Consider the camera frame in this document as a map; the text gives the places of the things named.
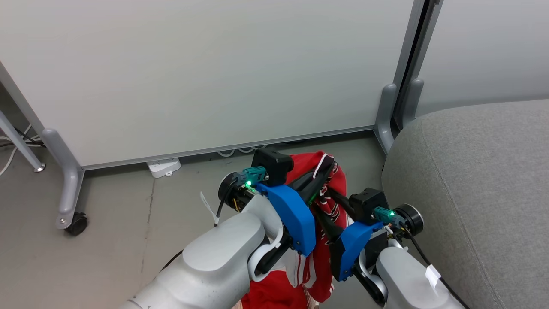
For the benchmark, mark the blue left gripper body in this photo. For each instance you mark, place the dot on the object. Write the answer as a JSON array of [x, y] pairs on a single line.
[[294, 219]]

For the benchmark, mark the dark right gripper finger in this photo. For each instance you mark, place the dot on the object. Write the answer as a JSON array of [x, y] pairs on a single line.
[[341, 199], [328, 225]]

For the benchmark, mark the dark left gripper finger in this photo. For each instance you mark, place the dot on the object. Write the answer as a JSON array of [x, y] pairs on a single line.
[[321, 189], [315, 171]]

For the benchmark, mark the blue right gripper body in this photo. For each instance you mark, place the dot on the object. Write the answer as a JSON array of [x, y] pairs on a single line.
[[354, 246]]

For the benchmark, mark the red white sports jersey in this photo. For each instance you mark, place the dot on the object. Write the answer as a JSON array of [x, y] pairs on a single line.
[[326, 266]]

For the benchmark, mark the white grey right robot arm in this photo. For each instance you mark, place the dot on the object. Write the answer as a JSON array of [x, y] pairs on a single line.
[[407, 279]]

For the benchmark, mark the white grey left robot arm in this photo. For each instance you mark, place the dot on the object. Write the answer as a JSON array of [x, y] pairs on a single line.
[[214, 257]]

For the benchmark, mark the short grey partition foot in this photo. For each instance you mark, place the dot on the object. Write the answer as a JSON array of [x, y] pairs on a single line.
[[413, 101], [384, 116]]

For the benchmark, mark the grey fabric sofa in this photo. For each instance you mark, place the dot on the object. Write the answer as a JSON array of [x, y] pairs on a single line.
[[472, 193]]

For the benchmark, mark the white power strip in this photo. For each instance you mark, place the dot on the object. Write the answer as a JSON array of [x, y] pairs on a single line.
[[164, 167]]

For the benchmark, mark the large white partition panel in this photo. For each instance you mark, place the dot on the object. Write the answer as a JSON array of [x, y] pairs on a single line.
[[206, 73]]

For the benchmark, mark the narrow white partition panel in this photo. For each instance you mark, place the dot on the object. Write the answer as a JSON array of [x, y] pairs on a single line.
[[489, 47]]

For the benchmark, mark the black caster wheel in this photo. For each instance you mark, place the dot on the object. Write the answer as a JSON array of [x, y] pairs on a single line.
[[77, 223]]

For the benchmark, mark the long grey partition foot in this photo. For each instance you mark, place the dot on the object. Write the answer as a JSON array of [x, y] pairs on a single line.
[[64, 176]]

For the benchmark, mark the grey metal table leg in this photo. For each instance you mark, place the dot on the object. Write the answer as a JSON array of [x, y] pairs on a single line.
[[19, 143]]

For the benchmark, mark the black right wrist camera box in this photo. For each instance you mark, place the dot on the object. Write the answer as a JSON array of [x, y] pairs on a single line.
[[368, 205]]

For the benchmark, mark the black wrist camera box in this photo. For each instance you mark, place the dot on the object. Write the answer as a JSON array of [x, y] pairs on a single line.
[[272, 165], [368, 205]]

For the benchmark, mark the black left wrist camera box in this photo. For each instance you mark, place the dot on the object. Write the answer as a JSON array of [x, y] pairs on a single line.
[[272, 165]]

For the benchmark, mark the teal right camera connector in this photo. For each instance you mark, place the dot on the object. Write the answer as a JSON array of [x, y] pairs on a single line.
[[388, 214]]

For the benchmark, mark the teal camera connector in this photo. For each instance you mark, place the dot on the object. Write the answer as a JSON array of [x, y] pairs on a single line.
[[253, 174], [388, 214]]

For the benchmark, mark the teal left camera connector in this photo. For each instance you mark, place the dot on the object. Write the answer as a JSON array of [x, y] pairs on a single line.
[[253, 174]]

